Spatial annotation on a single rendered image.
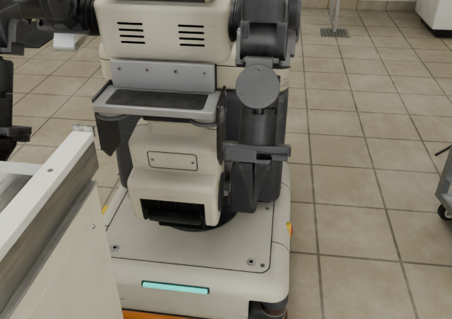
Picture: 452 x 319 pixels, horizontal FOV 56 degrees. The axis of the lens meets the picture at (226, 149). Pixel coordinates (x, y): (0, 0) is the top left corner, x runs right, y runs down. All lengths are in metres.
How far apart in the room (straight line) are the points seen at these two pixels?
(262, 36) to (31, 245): 0.40
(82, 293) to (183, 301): 0.67
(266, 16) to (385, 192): 1.54
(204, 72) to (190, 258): 0.59
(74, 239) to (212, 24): 0.49
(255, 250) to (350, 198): 0.80
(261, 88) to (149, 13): 0.39
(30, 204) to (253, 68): 0.31
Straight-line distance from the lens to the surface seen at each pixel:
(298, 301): 1.54
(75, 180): 0.59
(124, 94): 0.93
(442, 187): 1.87
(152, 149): 1.04
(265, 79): 0.56
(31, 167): 0.69
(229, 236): 1.32
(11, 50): 0.77
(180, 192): 1.04
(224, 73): 1.19
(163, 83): 0.92
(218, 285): 1.22
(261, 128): 0.63
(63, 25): 0.97
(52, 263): 0.55
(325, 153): 2.25
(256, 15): 0.62
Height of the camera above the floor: 1.20
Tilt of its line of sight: 33 degrees down
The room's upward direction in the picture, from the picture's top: straight up
